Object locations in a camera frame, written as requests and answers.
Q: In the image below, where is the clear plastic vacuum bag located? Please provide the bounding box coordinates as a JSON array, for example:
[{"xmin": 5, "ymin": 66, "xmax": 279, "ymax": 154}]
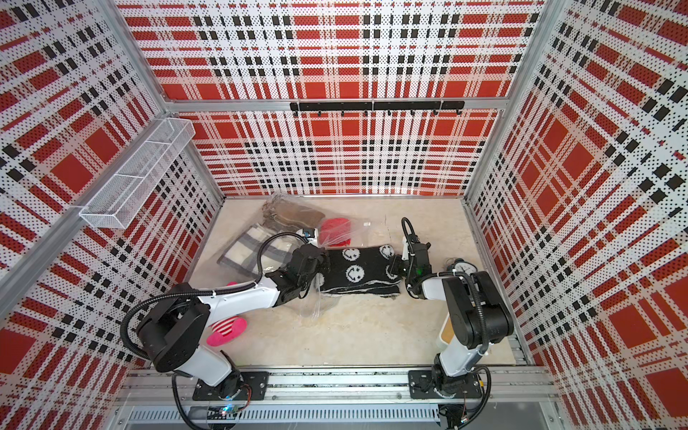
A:
[{"xmin": 217, "ymin": 192, "xmax": 377, "ymax": 319}]

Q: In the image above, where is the red knitted scarf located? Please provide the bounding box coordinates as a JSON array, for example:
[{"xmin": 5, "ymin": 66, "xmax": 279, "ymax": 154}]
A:
[{"xmin": 318, "ymin": 218, "xmax": 352, "ymax": 247}]

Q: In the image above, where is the black smiley face scarf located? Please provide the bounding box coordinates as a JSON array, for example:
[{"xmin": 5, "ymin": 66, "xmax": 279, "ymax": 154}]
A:
[{"xmin": 315, "ymin": 244, "xmax": 401, "ymax": 297}]

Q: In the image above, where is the brown plaid scarf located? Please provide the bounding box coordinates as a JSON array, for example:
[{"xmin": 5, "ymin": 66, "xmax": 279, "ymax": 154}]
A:
[{"xmin": 262, "ymin": 195, "xmax": 326, "ymax": 231}]

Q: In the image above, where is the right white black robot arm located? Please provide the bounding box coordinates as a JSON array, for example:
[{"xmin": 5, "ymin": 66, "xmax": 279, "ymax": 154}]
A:
[{"xmin": 392, "ymin": 240, "xmax": 514, "ymax": 378}]

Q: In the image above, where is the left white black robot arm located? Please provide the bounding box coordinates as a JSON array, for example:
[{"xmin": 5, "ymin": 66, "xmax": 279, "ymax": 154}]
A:
[{"xmin": 120, "ymin": 232, "xmax": 329, "ymax": 387}]

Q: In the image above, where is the cream grey plaid scarf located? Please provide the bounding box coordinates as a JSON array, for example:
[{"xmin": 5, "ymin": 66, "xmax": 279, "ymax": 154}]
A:
[{"xmin": 218, "ymin": 224, "xmax": 301, "ymax": 278}]

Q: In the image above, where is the teal alarm clock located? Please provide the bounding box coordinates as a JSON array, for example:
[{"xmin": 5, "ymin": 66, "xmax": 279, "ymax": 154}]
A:
[{"xmin": 447, "ymin": 258, "xmax": 478, "ymax": 274}]

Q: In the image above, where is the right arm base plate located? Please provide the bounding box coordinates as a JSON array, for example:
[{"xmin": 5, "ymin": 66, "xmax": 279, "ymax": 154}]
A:
[{"xmin": 408, "ymin": 368, "xmax": 483, "ymax": 400}]

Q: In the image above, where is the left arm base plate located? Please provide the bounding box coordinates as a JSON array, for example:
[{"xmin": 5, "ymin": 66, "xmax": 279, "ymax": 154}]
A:
[{"xmin": 193, "ymin": 371, "xmax": 270, "ymax": 401}]

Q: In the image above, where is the aluminium front rail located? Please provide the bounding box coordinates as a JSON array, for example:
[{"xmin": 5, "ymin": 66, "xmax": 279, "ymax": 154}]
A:
[{"xmin": 107, "ymin": 365, "xmax": 566, "ymax": 429}]

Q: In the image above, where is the black wall hook rail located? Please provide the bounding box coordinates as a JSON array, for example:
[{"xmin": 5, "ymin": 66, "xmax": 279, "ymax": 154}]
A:
[{"xmin": 290, "ymin": 100, "xmax": 466, "ymax": 114}]

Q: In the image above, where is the white wire mesh basket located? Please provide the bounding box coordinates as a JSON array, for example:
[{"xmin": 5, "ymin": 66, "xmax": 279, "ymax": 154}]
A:
[{"xmin": 79, "ymin": 118, "xmax": 195, "ymax": 229}]

